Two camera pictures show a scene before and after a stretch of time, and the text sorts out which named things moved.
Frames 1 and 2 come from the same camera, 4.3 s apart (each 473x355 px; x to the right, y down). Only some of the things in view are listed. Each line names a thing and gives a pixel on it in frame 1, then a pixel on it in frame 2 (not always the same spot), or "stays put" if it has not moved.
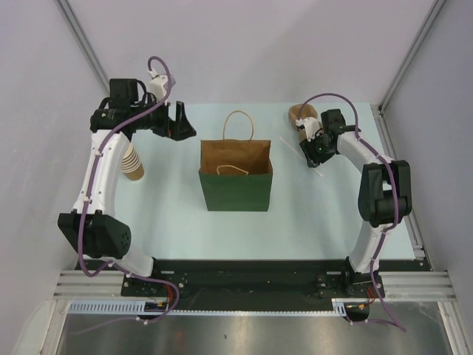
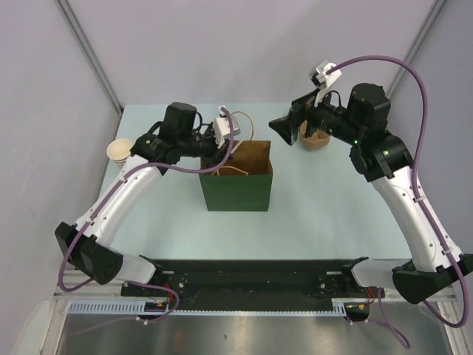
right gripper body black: x=317 y=151 to x=319 y=117
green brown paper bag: x=236 y=175 stays put
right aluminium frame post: x=383 y=123 stays put
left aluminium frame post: x=83 y=41 stays put
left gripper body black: x=159 y=120 to x=208 y=160
